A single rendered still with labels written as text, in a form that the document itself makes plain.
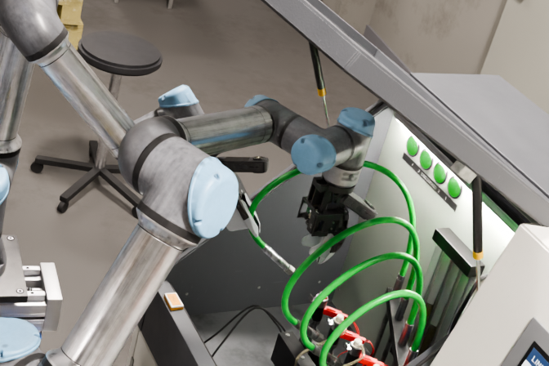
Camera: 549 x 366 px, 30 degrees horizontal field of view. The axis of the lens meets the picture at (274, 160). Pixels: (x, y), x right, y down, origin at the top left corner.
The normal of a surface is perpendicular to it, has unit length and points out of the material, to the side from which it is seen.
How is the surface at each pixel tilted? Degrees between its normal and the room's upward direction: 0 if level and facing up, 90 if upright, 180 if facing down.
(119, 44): 0
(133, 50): 0
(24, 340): 8
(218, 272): 90
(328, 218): 90
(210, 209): 84
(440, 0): 90
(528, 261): 76
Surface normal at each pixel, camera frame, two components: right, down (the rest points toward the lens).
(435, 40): -0.92, -0.04
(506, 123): 0.24, -0.85
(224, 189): 0.81, 0.36
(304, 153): -0.62, 0.25
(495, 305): -0.80, -0.18
